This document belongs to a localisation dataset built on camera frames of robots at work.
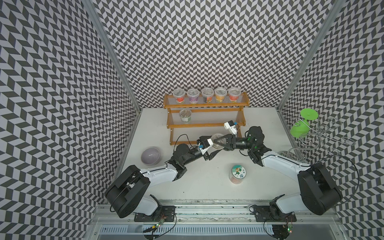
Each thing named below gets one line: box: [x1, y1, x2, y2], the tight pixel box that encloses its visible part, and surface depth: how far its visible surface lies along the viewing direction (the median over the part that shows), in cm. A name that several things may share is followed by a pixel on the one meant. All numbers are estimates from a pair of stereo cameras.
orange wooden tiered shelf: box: [163, 91, 250, 146], surface depth 84 cm
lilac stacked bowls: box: [141, 147, 162, 166], surface depth 90 cm
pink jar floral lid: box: [229, 164, 247, 184], surface depth 80 cm
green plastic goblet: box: [290, 108, 319, 139], surface depth 72 cm
